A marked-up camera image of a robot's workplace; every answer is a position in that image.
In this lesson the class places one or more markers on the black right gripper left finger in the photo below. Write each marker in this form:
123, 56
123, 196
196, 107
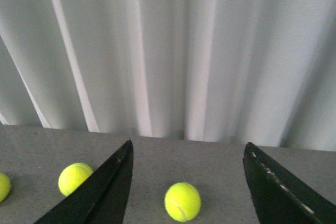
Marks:
103, 197

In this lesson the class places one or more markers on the plain yellow tennis ball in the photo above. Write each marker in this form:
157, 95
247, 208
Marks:
182, 202

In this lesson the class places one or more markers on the white pleated curtain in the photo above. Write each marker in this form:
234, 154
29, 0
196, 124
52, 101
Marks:
233, 71

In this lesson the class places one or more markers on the Roland Garros tennis ball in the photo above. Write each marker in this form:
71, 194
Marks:
72, 177

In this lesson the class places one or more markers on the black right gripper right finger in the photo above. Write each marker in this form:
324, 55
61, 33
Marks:
278, 195

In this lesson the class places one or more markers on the far left tennis ball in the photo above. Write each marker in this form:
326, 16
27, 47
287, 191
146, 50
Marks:
5, 187

